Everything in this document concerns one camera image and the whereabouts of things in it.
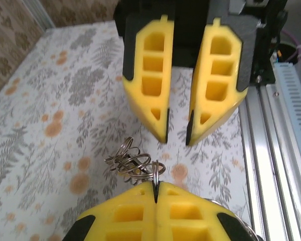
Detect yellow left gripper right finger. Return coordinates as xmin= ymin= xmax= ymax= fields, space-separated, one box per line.
xmin=155 ymin=181 xmax=259 ymax=241

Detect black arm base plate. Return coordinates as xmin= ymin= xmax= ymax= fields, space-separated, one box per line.
xmin=250 ymin=64 xmax=276 ymax=85

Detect grey slotted cable duct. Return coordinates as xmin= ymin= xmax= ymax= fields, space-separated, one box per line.
xmin=272 ymin=62 xmax=301 ymax=141

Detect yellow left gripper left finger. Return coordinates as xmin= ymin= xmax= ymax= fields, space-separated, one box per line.
xmin=76 ymin=181 xmax=158 ymax=241

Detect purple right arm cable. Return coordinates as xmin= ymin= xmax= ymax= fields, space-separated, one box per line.
xmin=282 ymin=28 xmax=301 ymax=62

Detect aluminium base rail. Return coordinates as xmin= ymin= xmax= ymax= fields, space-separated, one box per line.
xmin=239 ymin=82 xmax=301 ymax=241

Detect aluminium corner post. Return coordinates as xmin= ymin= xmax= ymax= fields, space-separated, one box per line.
xmin=29 ymin=0 xmax=56 ymax=29

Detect metal keyring chain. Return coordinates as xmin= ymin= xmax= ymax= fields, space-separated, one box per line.
xmin=104 ymin=137 xmax=255 ymax=241

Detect coloured connector wires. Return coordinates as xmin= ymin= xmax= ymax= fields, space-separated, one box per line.
xmin=275 ymin=42 xmax=301 ymax=65

